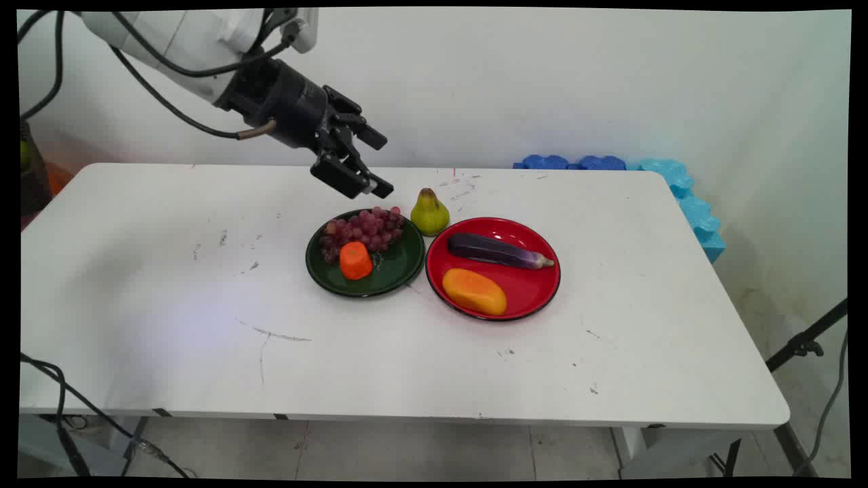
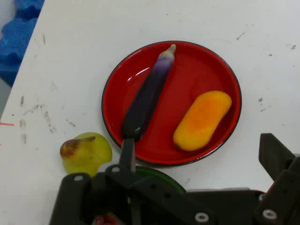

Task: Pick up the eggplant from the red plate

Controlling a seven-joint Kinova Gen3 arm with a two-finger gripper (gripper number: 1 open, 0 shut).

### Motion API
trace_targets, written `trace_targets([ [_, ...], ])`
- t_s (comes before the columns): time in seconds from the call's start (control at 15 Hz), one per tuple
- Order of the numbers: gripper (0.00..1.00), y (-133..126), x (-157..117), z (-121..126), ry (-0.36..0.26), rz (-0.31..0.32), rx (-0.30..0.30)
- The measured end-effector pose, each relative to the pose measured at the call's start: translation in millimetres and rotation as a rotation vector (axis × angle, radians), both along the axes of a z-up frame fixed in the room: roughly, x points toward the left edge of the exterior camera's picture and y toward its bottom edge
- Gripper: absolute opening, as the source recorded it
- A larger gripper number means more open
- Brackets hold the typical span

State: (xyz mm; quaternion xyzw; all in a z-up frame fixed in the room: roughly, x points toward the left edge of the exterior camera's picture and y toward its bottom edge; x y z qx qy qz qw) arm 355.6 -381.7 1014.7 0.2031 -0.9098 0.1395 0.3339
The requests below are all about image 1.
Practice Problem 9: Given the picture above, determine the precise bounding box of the orange carrot piece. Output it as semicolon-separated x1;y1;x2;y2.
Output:
339;241;374;281

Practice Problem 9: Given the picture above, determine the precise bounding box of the black floor cable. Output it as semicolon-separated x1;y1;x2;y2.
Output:
19;352;192;479

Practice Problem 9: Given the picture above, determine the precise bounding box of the light blue foam strip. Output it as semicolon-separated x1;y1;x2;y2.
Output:
627;158;726;264

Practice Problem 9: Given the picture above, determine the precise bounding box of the black hanging cable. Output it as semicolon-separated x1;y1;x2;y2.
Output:
17;9;66;123

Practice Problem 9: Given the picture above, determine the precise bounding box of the black tripod stand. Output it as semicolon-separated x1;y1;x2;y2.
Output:
765;298;849;479

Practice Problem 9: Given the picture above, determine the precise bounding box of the grey cable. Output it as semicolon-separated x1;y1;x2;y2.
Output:
792;329;850;476

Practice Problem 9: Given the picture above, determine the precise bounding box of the purple eggplant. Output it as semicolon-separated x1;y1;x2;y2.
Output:
447;232;555;270

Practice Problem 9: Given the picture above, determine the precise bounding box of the red grape bunch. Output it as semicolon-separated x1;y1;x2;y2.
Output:
319;206;406;265

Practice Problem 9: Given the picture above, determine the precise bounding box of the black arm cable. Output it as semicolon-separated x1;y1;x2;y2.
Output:
112;9;299;77

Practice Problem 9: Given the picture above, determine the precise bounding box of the dark object with green spot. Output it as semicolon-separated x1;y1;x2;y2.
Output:
19;121;54;218

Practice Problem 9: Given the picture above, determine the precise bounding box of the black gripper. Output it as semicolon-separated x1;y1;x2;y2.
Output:
217;58;395;200

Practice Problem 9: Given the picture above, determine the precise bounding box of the orange yellow mango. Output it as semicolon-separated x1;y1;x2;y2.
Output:
442;268;508;317

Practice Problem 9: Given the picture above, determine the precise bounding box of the white table leg frame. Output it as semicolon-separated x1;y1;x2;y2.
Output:
610;426;745;479

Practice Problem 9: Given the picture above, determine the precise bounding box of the dark green round plate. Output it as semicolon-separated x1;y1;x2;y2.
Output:
305;208;426;298

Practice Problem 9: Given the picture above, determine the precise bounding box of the black cable with metal plug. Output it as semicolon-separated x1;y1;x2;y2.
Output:
108;45;279;141

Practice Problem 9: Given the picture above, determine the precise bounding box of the green pear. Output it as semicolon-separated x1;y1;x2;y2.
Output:
410;188;451;237

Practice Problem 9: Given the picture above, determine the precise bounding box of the red round plate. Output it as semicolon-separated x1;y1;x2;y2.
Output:
425;217;561;322

